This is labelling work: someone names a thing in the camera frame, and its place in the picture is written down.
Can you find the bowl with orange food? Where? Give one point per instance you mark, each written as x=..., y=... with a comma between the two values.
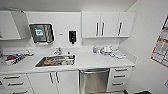
x=50, y=61

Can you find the small chrome sink knob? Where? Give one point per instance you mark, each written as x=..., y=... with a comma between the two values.
x=69, y=53

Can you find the black wall soap dispenser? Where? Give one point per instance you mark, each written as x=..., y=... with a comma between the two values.
x=72, y=36

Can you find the stack of white plates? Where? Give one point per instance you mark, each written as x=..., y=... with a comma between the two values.
x=106, y=50

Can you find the white two-door base cabinet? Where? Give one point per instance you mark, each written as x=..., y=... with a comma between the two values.
x=53, y=83

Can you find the chrome sink faucet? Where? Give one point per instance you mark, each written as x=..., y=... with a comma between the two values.
x=57, y=51

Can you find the blue white dish soap bottle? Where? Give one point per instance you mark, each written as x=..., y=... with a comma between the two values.
x=95, y=50

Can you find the steel sink basin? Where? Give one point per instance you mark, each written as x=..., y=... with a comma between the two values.
x=58, y=61

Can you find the three-door white wall cabinet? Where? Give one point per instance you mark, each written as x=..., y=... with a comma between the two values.
x=106, y=25

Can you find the small wall label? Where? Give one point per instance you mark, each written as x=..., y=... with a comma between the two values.
x=61, y=34

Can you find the stainless steel dishwasher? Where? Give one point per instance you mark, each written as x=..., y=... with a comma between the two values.
x=94, y=82

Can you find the large colourful wall poster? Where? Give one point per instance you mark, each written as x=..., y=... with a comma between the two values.
x=161, y=46

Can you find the narrow white drawer unit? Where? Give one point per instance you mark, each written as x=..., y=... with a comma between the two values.
x=119, y=79

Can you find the wide white drawer unit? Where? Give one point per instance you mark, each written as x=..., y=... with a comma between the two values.
x=15, y=85

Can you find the steel paper towel dispenser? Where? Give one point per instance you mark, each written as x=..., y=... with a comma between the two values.
x=41, y=33

